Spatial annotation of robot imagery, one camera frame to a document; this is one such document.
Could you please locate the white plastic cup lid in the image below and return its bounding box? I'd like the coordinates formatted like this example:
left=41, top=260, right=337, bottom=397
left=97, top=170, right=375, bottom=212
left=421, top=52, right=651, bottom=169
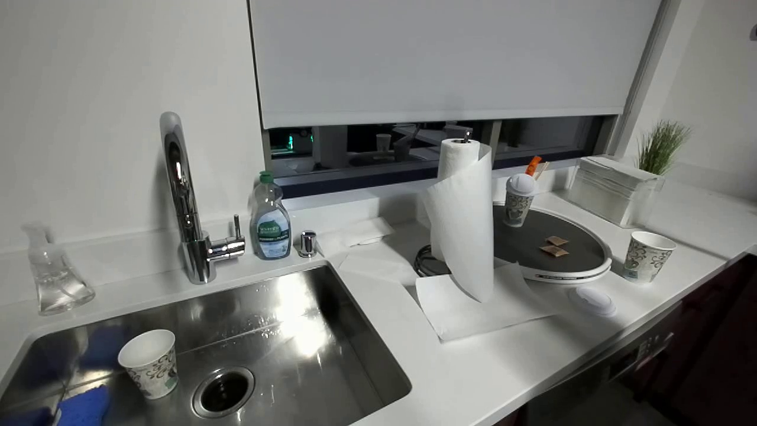
left=505, top=174, right=539, bottom=199

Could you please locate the patterned paper coffee cup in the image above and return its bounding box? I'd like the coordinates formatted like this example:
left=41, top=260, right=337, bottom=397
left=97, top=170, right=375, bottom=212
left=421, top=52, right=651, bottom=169
left=505, top=190, right=538, bottom=232

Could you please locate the small chrome knob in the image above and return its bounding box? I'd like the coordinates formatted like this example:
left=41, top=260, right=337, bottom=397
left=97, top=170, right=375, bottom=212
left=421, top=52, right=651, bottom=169
left=293, top=229, right=323, bottom=259

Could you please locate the white paper towel roll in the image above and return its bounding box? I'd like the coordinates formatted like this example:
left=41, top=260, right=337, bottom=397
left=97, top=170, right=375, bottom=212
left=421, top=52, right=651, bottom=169
left=423, top=135, right=499, bottom=305

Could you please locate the clear dish soap bottle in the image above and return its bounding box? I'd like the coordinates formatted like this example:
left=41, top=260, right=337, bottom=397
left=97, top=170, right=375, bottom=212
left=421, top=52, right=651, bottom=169
left=249, top=170, right=295, bottom=262

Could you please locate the stainless steel sink basin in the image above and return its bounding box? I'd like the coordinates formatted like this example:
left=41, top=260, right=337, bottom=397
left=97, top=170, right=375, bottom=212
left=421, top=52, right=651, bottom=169
left=0, top=260, right=415, bottom=426

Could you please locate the white roller blind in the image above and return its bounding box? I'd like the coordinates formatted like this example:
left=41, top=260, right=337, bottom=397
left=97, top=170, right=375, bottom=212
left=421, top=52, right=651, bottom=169
left=249, top=0, right=666, bottom=130

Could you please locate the dark window pane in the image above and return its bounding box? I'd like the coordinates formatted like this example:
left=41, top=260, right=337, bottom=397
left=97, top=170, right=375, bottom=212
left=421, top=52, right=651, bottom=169
left=263, top=117, right=618, bottom=199

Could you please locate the round black tray white rim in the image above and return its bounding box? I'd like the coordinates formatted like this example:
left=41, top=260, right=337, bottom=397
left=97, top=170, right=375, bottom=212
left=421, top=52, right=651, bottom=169
left=415, top=201, right=615, bottom=287

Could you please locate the chrome kitchen faucet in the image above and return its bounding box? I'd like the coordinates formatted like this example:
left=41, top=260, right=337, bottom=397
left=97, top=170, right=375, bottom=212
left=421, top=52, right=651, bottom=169
left=157, top=109, right=249, bottom=287

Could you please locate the white box holder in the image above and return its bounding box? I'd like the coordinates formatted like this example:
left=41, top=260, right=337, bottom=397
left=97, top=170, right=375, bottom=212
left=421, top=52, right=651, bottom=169
left=566, top=155, right=663, bottom=229

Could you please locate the round sink drain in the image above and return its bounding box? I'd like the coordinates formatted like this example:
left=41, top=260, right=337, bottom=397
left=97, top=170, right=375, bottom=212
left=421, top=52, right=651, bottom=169
left=188, top=365, right=258, bottom=421

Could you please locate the green potted plant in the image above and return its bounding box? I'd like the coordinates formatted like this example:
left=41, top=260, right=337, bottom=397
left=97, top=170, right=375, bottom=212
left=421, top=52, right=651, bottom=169
left=637, top=118, right=692, bottom=177

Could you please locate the clear glass flask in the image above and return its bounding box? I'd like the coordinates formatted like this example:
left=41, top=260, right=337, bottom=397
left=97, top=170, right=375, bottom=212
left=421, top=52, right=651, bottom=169
left=21, top=222, right=97, bottom=318

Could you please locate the blue sponge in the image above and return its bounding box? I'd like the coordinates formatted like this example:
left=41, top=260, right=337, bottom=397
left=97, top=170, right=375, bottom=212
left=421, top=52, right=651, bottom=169
left=55, top=386, right=113, bottom=426

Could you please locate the dark under-counter cabinet front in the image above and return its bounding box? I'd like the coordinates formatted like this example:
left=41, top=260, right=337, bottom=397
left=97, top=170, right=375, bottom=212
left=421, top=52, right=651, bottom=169
left=494, top=254, right=757, bottom=426

